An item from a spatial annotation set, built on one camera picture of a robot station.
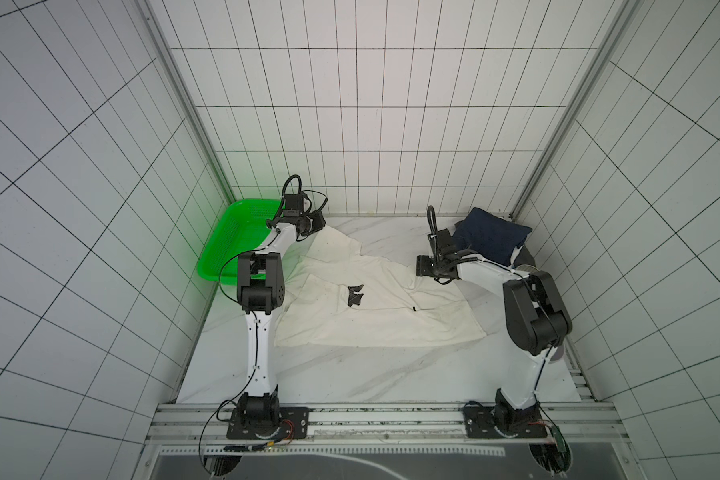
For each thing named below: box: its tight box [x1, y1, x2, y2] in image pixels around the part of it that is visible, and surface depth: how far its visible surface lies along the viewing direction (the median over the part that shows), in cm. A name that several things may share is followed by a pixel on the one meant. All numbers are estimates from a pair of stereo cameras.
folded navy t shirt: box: [452, 207, 533, 267], surface depth 104 cm
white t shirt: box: [274, 227, 487, 346], surface depth 96 cm
